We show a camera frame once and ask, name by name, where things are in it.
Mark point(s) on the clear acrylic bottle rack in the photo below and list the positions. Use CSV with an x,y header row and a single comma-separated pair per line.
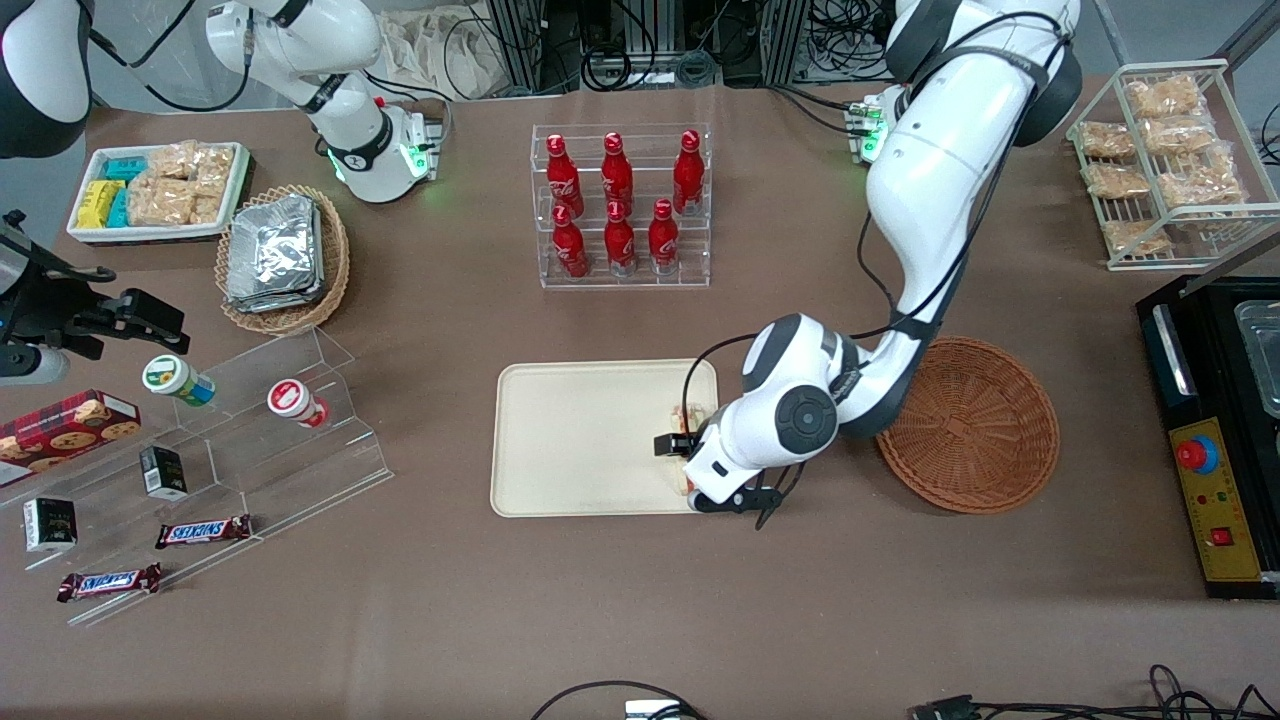
x,y
640,280

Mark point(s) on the red cola bottle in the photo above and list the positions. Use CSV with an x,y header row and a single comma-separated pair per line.
x,y
688,175
617,175
663,238
562,180
620,243
570,250

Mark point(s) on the white rectangular snack tray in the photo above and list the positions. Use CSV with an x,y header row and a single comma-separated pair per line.
x,y
85,232

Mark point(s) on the teal snack pack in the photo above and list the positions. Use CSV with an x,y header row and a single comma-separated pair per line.
x,y
119,210
125,168

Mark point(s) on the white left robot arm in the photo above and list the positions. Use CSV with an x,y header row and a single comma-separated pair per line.
x,y
930,170

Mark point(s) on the brown snickers bar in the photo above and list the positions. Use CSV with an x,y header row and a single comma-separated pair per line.
x,y
205,531
110,582

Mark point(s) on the red lid cup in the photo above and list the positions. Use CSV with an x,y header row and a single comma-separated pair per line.
x,y
292,400

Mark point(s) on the sandwich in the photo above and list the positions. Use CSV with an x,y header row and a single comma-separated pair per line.
x,y
692,415

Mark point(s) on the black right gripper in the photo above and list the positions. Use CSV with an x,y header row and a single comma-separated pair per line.
x,y
52,309

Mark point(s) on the yellow snack pack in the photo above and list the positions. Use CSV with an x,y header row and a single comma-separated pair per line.
x,y
97,205

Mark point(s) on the oval light wicker basket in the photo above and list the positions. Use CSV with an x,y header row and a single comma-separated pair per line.
x,y
335,260

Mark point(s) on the round brown wicker basket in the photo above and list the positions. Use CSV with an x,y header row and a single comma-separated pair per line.
x,y
970,430

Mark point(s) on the metal pan in machine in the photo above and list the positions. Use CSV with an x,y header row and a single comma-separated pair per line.
x,y
1262,350

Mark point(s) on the white cloth bag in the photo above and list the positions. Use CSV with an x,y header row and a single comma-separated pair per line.
x,y
430,50

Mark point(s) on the small black box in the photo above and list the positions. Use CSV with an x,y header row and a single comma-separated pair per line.
x,y
163,472
50,525

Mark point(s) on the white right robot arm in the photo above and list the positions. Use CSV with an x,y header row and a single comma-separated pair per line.
x,y
300,40

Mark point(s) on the black countertop machine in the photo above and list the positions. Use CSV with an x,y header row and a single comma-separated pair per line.
x,y
1160,400

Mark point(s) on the clear acrylic stepped stand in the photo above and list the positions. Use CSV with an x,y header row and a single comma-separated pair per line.
x,y
300,470

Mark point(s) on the aluminium equipment frame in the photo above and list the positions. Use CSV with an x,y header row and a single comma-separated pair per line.
x,y
515,45

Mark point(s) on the yellow control panel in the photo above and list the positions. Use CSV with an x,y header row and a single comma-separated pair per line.
x,y
1225,500

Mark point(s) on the red cookie box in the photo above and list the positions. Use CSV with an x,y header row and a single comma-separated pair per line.
x,y
60,430

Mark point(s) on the red emergency stop button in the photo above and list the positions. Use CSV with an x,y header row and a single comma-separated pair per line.
x,y
1195,455

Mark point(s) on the silver foil pouch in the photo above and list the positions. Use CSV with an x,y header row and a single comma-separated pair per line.
x,y
275,250

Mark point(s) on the green lid cup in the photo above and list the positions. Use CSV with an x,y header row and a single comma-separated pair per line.
x,y
170,378

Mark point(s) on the cream plastic tray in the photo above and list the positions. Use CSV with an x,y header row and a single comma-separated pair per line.
x,y
580,440

